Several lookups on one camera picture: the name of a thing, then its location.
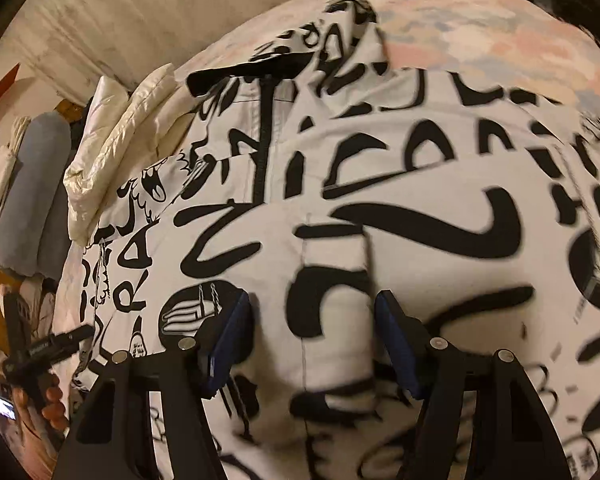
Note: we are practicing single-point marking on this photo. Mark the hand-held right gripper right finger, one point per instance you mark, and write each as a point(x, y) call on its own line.
point(395, 345)

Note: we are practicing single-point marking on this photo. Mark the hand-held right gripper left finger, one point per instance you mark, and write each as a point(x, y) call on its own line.
point(225, 345)

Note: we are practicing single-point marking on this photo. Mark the white black graffiti print jacket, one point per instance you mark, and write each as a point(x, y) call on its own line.
point(430, 170)

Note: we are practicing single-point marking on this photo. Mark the person's left hand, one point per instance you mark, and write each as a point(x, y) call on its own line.
point(55, 405)

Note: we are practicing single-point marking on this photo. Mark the beige quilt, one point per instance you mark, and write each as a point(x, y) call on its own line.
point(40, 305)

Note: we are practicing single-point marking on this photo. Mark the grey bolster pillow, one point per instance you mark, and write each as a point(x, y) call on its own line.
point(35, 185)
point(62, 225)

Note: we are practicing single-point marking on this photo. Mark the white folded cloth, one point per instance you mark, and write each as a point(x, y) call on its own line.
point(5, 175)

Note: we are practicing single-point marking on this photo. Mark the white puffer jacket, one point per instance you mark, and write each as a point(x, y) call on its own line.
point(110, 150)

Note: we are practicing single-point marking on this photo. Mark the black cloth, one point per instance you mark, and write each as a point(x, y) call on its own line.
point(89, 112)

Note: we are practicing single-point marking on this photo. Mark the pastel patterned bed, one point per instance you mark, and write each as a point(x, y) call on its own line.
point(480, 35)

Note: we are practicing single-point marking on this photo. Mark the beige curtain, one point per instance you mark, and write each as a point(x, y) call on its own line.
point(155, 10)

